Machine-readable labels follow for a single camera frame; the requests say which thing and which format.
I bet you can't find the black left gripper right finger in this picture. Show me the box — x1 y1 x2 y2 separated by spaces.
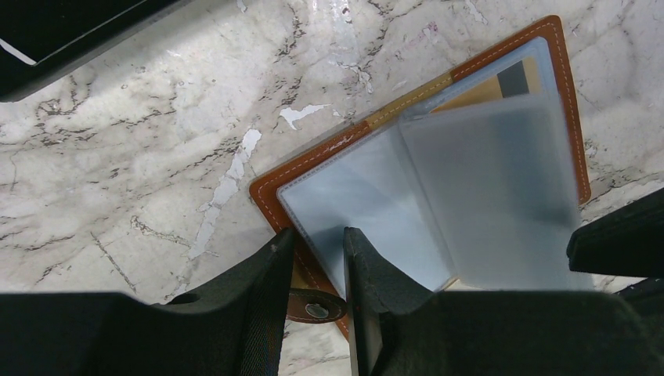
343 227 663 375

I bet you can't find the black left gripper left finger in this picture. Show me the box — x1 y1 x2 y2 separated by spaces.
1 229 294 375

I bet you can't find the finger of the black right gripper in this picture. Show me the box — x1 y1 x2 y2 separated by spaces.
566 189 663 278

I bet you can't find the brown leather card holder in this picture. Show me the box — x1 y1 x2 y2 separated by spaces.
250 15 592 333

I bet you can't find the gold card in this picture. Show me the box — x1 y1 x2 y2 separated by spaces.
426 53 550 113

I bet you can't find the black left tray box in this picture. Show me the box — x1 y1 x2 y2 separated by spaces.
1 0 187 103

